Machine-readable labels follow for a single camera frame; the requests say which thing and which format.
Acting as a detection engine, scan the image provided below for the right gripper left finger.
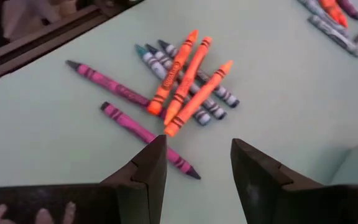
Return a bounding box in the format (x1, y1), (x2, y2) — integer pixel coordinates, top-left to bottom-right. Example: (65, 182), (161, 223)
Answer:
(99, 134), (168, 224)

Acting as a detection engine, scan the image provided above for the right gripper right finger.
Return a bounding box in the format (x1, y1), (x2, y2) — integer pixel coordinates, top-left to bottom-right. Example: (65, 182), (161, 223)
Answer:
(230, 138), (324, 224)

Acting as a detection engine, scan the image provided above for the green table mat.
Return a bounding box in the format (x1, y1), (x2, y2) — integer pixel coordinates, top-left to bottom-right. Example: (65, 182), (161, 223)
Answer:
(0, 0), (358, 224)

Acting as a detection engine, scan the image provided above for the orange crayon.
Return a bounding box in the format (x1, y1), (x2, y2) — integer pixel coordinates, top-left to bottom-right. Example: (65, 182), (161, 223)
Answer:
(163, 60), (234, 138)
(318, 0), (349, 29)
(163, 36), (213, 126)
(147, 29), (200, 116)

